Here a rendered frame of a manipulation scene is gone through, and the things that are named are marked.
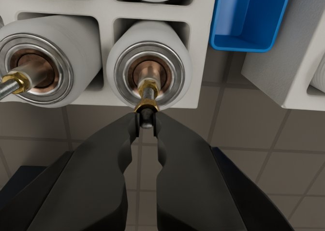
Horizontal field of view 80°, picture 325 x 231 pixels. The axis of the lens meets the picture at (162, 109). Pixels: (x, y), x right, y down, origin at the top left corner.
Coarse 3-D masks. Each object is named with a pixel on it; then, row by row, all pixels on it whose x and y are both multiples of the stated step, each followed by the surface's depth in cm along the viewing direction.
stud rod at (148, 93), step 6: (144, 90) 17; (150, 90) 17; (144, 96) 16; (150, 96) 16; (144, 114) 13; (150, 114) 13; (144, 120) 13; (150, 120) 13; (144, 126) 13; (150, 126) 13
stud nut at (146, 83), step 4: (144, 80) 18; (148, 80) 18; (144, 84) 17; (148, 84) 17; (152, 84) 17; (156, 84) 18; (140, 88) 17; (144, 88) 17; (152, 88) 17; (156, 88) 17; (140, 92) 17; (156, 92) 18; (140, 96) 18; (156, 96) 18
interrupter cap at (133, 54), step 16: (128, 48) 19; (144, 48) 19; (160, 48) 19; (128, 64) 20; (144, 64) 20; (160, 64) 20; (176, 64) 20; (128, 80) 21; (160, 80) 21; (176, 80) 21; (128, 96) 22; (160, 96) 22; (176, 96) 22
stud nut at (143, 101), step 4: (144, 100) 14; (148, 100) 14; (152, 100) 14; (140, 104) 14; (144, 104) 14; (148, 104) 14; (152, 104) 14; (156, 104) 14; (136, 108) 14; (140, 108) 14; (144, 108) 14; (152, 108) 14; (156, 108) 14; (136, 112) 14; (140, 112) 14
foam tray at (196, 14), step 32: (0, 0) 23; (32, 0) 23; (64, 0) 23; (96, 0) 24; (128, 0) 33; (192, 0) 24; (192, 32) 26; (192, 64) 28; (96, 96) 30; (192, 96) 30
